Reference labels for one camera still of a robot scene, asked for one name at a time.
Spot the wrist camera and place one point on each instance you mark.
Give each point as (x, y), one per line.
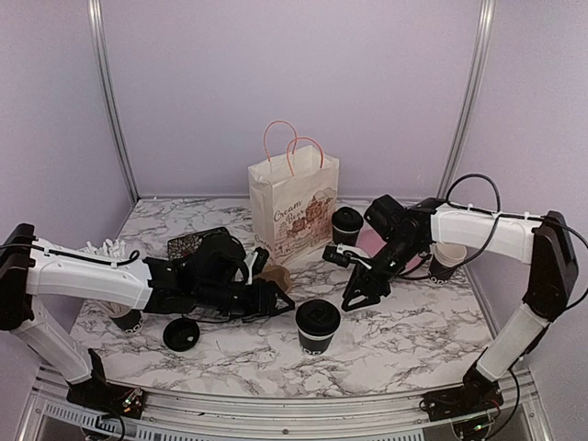
(255, 263)
(345, 255)

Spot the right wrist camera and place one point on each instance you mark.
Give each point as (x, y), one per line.
(345, 255)

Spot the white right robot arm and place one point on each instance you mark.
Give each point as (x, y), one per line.
(544, 243)

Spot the black cup holding straws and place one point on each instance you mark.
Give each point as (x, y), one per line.
(129, 321)

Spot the front aluminium rail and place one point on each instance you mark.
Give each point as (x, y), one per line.
(175, 415)

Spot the black floral square plate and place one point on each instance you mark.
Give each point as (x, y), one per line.
(182, 246)

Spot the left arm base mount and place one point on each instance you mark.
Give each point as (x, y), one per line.
(99, 394)

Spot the pink round plate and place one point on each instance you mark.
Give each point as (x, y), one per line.
(370, 242)

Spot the left aluminium frame post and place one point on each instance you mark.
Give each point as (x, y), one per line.
(99, 40)

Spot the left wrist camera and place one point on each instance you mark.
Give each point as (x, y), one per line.
(255, 263)

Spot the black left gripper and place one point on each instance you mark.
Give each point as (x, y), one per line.
(264, 304)

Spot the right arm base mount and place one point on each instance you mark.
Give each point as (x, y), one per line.
(475, 394)

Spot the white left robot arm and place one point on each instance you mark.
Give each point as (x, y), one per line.
(209, 270)

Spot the white printed paper bag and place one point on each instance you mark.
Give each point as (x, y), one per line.
(293, 197)

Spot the aluminium frame post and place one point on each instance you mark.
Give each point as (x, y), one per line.
(99, 40)
(473, 86)

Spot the stack of black lids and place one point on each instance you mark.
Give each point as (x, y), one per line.
(181, 334)

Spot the right aluminium frame post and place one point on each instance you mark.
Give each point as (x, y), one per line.
(473, 86)

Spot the brown cardboard cup carrier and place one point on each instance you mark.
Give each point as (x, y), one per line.
(278, 274)

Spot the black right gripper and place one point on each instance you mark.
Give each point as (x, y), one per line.
(377, 287)

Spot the stack of paper cups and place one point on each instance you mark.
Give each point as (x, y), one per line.
(446, 258)

